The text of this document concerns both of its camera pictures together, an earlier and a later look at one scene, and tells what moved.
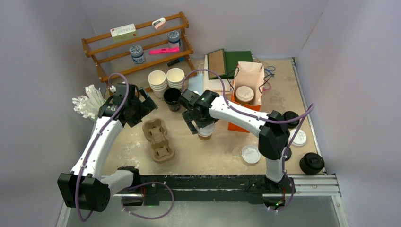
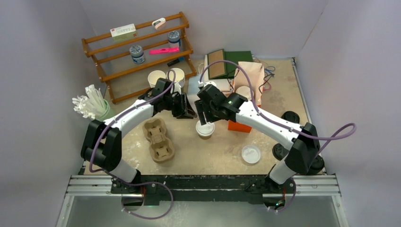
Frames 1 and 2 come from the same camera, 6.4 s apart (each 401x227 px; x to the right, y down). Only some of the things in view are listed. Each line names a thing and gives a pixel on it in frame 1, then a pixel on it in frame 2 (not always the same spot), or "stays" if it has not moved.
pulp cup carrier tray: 155,131 stays
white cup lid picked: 244,93 stays
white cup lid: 250,153 stays
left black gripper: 148,105 to 185,110
